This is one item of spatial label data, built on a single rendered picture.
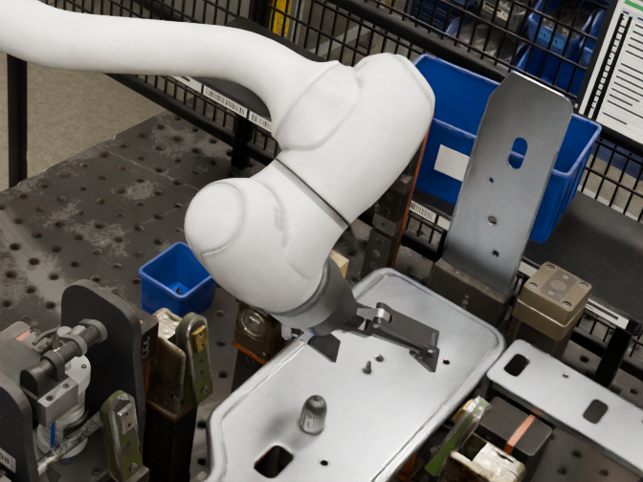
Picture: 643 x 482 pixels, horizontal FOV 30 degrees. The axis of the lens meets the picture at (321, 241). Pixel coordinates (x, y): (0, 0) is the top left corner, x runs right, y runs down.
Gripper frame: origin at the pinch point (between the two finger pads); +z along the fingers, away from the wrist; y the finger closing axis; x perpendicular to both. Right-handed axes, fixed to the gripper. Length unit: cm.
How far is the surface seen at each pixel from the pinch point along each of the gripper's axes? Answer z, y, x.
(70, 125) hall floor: 114, 172, -95
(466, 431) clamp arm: 2.0, -12.1, 8.0
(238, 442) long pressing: -5.5, 13.4, 14.4
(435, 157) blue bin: 19.3, 7.6, -37.0
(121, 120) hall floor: 124, 163, -102
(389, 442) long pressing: 5.7, -1.0, 9.6
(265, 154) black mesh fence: 47, 56, -51
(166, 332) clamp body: -12.7, 22.9, 3.6
